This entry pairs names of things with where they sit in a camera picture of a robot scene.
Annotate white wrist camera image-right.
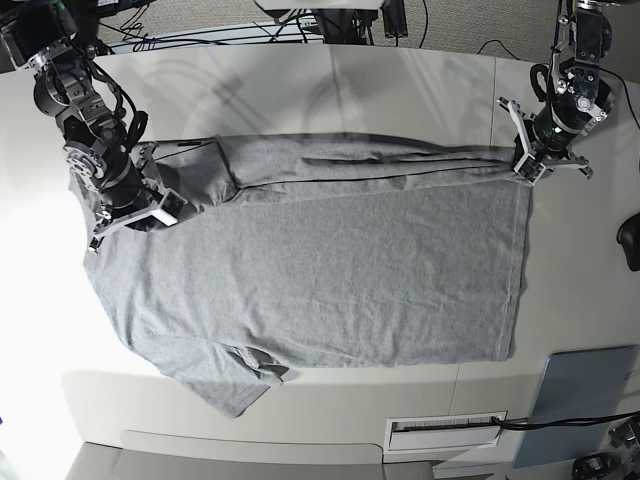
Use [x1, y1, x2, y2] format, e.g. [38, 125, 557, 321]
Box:
[513, 155, 547, 187]

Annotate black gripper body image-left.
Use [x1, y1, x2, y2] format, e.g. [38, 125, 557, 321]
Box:
[67, 147, 154, 219]

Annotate grey laptop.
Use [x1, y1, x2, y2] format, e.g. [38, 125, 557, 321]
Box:
[512, 345, 638, 469]

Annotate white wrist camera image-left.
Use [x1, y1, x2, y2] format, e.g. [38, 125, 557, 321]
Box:
[148, 188, 189, 227]

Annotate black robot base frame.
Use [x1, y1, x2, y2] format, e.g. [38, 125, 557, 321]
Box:
[94, 0, 431, 51]

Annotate black computer mouse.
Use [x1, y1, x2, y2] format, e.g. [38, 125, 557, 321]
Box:
[616, 213, 640, 272]

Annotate grey T-shirt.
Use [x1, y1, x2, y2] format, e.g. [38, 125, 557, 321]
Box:
[83, 136, 531, 418]

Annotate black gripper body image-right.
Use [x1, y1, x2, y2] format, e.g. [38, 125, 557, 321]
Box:
[529, 102, 600, 153]

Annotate black device bottom right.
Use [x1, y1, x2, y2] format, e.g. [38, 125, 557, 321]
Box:
[571, 452, 624, 480]

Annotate black cable to laptop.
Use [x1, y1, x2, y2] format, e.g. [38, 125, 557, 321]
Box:
[492, 412, 640, 431]

